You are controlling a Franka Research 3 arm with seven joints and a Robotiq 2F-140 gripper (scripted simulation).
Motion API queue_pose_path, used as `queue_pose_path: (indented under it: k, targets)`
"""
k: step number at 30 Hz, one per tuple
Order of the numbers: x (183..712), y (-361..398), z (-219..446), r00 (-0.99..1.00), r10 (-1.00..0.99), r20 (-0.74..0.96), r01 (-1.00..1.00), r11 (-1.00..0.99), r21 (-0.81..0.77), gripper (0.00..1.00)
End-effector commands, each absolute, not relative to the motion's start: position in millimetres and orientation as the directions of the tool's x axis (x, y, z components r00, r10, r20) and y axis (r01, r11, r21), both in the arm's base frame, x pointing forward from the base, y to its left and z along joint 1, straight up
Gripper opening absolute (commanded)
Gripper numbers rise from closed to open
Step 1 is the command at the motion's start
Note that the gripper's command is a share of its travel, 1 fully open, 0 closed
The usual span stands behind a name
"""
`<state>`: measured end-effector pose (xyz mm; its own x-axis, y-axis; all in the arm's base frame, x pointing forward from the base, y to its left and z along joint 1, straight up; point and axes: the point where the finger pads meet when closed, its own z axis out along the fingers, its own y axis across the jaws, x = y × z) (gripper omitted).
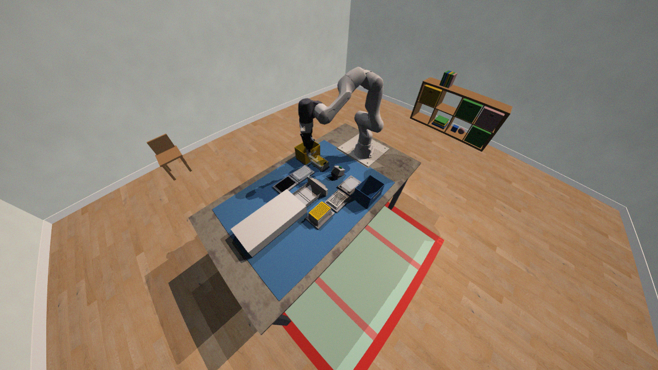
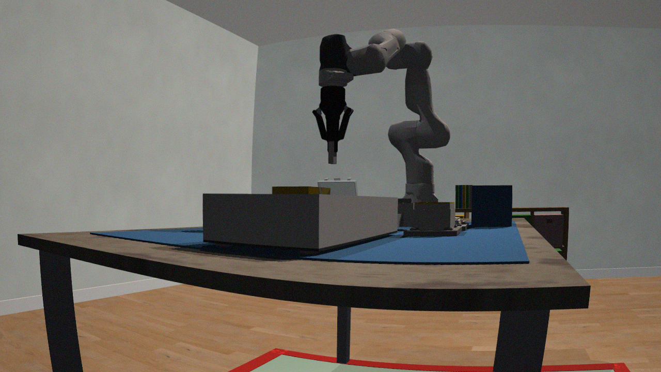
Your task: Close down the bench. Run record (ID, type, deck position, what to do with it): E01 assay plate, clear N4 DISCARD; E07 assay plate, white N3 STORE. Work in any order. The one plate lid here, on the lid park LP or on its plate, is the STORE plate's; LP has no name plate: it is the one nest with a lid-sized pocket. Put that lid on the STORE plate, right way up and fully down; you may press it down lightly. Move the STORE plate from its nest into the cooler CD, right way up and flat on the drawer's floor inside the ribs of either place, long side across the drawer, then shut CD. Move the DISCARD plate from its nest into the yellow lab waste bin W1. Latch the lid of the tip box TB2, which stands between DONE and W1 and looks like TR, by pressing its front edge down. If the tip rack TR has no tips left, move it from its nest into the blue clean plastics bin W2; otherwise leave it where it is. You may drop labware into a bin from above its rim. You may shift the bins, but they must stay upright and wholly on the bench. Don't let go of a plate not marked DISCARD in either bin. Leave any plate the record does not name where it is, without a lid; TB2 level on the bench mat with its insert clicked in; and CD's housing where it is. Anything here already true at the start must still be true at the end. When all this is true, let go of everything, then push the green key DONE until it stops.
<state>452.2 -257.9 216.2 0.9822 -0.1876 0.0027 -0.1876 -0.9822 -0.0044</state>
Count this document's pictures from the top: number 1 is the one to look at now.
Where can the blue bench mat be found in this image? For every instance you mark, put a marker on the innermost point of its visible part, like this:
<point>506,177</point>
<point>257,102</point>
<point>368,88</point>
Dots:
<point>284,262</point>

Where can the yellow plate with grid of black holes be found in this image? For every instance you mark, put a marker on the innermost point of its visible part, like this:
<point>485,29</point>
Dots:
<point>319,213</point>

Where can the yellow bin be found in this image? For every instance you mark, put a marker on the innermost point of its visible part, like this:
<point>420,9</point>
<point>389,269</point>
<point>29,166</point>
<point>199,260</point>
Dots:
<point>300,152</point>

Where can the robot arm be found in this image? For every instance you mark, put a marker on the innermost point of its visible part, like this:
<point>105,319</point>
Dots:
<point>367,122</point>

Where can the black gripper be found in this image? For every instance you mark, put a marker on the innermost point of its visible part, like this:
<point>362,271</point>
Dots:
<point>307,137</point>

